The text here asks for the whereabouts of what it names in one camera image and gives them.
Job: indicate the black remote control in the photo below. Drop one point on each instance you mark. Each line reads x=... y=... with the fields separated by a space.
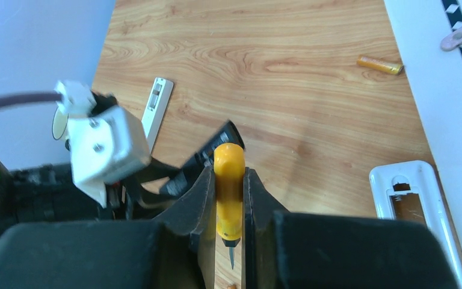
x=204 y=157

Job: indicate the short white remote control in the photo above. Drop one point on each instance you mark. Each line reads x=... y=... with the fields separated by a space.
x=410 y=191

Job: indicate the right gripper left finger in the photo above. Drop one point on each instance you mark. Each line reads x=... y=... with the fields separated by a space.
x=185 y=249

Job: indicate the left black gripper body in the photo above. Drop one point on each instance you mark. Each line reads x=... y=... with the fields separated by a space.
x=136 y=201

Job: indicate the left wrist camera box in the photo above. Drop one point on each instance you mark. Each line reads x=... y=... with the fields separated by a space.
x=104 y=149

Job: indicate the long white remote control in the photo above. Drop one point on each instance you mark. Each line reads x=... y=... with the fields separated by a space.
x=155 y=109

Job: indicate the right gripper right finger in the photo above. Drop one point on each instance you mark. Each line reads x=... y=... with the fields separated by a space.
x=270 y=238

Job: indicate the patterned white cloth mat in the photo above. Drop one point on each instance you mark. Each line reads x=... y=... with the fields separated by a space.
x=435 y=78

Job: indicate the yellow handled screwdriver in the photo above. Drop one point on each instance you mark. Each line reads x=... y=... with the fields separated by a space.
x=229 y=170

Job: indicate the beige mug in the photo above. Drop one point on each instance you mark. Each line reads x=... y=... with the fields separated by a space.
x=59 y=125

